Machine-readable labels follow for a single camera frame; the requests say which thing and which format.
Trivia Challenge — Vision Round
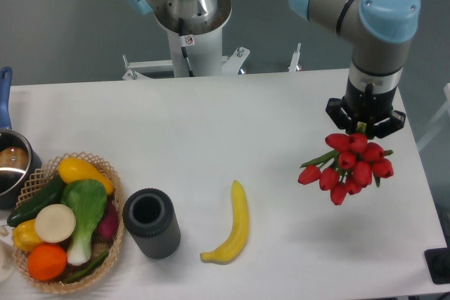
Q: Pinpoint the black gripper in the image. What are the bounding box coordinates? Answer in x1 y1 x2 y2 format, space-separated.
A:
326 77 406 138

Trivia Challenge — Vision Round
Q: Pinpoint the red tulip bouquet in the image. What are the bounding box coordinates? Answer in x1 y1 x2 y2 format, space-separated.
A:
297 122 394 206

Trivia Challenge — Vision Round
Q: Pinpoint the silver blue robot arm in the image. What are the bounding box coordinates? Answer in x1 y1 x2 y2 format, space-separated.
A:
288 0 421 139

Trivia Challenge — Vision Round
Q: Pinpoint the black device at edge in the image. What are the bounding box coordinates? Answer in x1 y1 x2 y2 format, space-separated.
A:
424 247 449 285

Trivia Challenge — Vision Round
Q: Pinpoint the yellow banana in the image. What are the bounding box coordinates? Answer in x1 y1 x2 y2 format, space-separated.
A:
200 180 250 265

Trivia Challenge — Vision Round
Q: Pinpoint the dark grey ribbed vase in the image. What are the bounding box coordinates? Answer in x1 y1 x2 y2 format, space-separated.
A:
122 188 181 259

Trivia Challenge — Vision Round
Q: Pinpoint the purple sweet potato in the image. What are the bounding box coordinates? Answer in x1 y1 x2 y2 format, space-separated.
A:
96 201 119 240

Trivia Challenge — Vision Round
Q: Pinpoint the green bok choy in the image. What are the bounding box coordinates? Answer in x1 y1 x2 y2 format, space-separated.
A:
61 179 107 266

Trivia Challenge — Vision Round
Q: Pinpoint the yellow squash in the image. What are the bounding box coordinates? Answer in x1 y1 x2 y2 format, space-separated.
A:
58 157 115 195

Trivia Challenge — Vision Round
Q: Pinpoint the green chili pepper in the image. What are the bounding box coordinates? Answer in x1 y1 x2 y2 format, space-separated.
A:
63 250 109 284

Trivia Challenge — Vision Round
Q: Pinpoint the green cucumber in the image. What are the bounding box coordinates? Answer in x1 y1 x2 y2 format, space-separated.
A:
7 174 66 228

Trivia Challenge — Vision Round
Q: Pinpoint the woven wicker basket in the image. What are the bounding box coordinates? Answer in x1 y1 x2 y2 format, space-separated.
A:
13 152 124 294

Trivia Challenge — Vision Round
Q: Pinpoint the white round radish slice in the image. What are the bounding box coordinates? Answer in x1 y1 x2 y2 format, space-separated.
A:
34 204 76 243

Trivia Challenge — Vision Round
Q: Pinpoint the orange fruit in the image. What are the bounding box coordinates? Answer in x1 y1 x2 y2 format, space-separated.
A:
27 243 68 281

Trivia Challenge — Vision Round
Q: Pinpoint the yellow bell pepper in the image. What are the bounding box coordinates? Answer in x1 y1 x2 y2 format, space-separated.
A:
13 219 44 252

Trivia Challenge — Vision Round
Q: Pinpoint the white object at left edge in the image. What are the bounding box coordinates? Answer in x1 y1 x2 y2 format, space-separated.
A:
0 226 15 282

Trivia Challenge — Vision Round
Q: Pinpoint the white frame at right edge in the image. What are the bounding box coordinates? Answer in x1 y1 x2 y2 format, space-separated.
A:
416 83 449 152

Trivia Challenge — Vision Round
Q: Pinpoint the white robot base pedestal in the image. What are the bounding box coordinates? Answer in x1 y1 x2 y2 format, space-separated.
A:
122 0 250 80

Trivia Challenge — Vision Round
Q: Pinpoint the blue handled saucepan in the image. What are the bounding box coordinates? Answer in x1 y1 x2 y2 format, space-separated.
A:
1 67 41 210

